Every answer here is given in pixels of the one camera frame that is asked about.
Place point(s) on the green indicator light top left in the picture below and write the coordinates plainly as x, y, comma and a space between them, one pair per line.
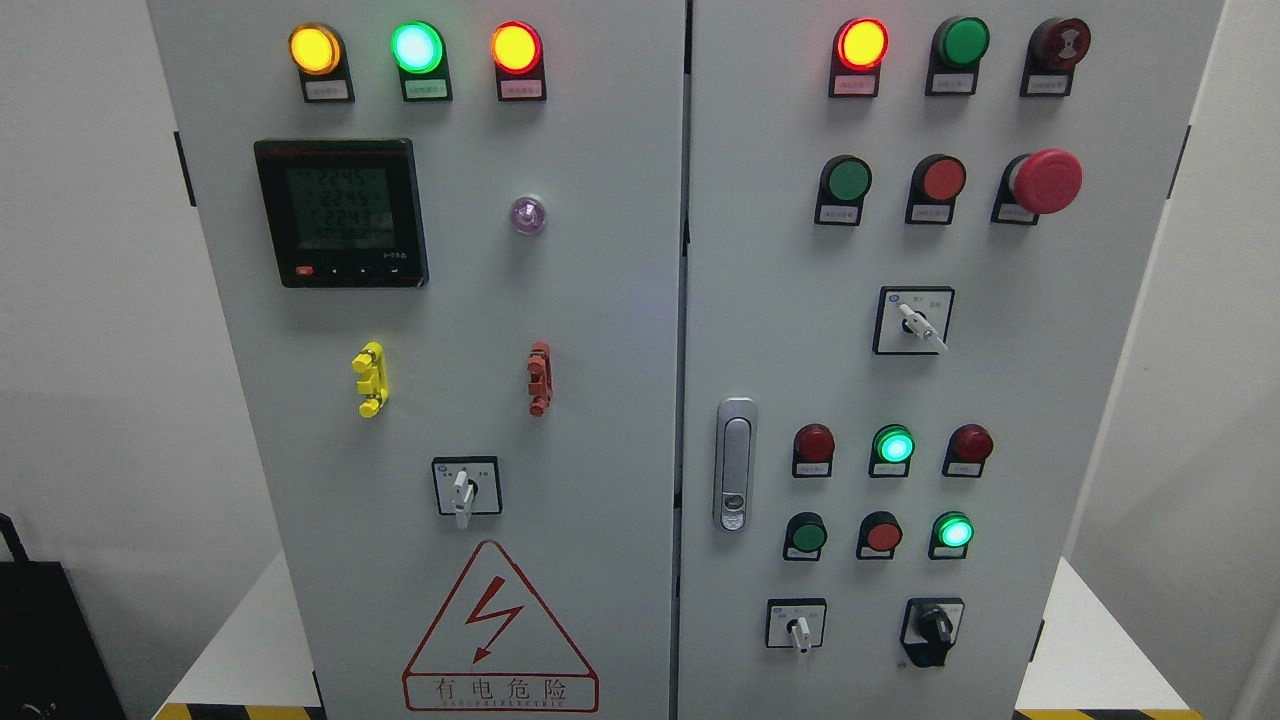
422, 62

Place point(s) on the red terminal clip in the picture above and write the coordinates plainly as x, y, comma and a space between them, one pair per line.
540, 382

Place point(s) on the yellow terminal clip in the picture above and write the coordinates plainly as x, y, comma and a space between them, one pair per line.
372, 383

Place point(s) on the white rotary switch upper right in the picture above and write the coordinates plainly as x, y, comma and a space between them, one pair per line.
913, 320

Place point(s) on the green push button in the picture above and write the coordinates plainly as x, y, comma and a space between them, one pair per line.
804, 538
843, 184

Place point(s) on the grey cabinet door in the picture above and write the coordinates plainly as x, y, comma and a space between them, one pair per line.
589, 487
783, 311

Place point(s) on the dark red indicator left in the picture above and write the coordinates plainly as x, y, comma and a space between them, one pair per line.
813, 452

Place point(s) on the grey left cabinet door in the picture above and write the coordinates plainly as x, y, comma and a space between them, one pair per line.
589, 487

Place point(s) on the lit green button lower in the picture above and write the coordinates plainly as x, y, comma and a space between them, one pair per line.
951, 534

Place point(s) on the red push button upper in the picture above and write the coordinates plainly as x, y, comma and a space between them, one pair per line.
936, 182

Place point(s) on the red push button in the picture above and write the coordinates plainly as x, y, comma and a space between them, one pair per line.
936, 182
880, 534

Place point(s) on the dark red buzzer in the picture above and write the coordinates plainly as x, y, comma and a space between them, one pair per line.
1053, 51

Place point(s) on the dark red indicator right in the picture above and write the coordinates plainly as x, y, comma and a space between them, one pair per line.
968, 450

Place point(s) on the red push button lower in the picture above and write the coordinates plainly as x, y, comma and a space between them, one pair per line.
880, 534

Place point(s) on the lit red indicator right door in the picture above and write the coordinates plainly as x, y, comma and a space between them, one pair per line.
858, 50

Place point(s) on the grey right cabinet door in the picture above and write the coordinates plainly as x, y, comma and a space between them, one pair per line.
783, 311

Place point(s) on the lit green indicator middle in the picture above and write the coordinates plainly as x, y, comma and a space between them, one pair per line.
890, 452

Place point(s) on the red-orange indicator light left door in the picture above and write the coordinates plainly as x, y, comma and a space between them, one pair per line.
517, 54

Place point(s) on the red emergency stop button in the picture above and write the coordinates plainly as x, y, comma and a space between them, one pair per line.
1037, 184

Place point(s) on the silver door handle lock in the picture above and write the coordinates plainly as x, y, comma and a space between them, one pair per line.
735, 434

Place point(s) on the white rotary switch lower right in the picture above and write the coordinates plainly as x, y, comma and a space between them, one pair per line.
796, 624

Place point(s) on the green push button upper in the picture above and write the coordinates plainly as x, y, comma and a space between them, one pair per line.
843, 184

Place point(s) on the white rotary switch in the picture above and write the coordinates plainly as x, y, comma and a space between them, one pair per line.
796, 624
913, 320

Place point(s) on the black digital power meter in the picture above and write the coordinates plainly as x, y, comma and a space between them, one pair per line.
343, 212

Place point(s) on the dark red indicator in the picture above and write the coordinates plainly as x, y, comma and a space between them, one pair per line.
968, 450
813, 452

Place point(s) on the green push button lower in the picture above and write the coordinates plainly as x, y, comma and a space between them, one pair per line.
804, 538

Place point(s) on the black rotary knob switch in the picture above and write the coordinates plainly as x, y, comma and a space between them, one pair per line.
929, 629

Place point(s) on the red electric warning sticker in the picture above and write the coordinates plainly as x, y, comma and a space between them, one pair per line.
494, 646

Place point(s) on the green indicator top right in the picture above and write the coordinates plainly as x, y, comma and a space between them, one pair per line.
957, 47

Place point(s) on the white rotary switch door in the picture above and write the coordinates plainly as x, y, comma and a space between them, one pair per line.
467, 487

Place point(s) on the clear white light bulb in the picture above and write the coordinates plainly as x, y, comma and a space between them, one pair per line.
528, 214

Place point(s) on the yellow indicator light top left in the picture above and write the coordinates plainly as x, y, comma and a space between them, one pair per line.
320, 56

